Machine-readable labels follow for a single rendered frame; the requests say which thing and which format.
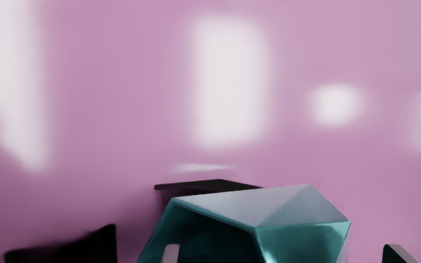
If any teal faceted mug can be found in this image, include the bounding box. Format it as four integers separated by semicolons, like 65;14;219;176
137;184;352;263

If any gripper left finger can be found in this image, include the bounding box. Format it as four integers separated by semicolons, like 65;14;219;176
4;224;118;263

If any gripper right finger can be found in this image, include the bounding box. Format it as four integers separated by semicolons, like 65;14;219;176
382;244;421;263

